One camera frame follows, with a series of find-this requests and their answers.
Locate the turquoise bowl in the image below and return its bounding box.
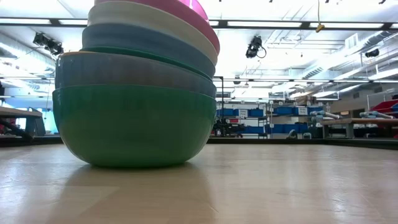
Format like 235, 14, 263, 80
52, 84, 218, 169

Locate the large orange bowl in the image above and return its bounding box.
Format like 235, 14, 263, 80
55, 50, 218, 99

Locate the pink bowl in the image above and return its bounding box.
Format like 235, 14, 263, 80
94, 0, 221, 55

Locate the blue bowl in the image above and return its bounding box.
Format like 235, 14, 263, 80
81, 23, 216, 79

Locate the small magenta bowl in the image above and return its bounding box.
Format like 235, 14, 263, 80
178, 0, 210, 22

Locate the white bowl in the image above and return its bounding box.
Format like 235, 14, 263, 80
87, 1, 219, 67

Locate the dark teal bowl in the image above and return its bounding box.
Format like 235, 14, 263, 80
80, 45, 216, 83

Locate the shelf with blue bins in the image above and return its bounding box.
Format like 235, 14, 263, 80
216, 105, 325, 135

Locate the black background machine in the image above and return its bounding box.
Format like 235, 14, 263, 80
213, 119, 247, 138

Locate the wooden workbench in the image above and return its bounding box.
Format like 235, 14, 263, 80
320, 117, 398, 139

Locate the black ceiling device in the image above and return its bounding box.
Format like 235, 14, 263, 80
364, 47, 381, 59
32, 31, 65, 57

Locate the grey workbench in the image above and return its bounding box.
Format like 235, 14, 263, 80
0, 106, 47, 138

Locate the metal rack with red bins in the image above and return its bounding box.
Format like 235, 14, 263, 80
371, 98, 398, 114

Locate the black overhead camera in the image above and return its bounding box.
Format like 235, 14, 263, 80
245, 35, 267, 60

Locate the yellow hanging cord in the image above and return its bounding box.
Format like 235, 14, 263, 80
315, 0, 326, 34

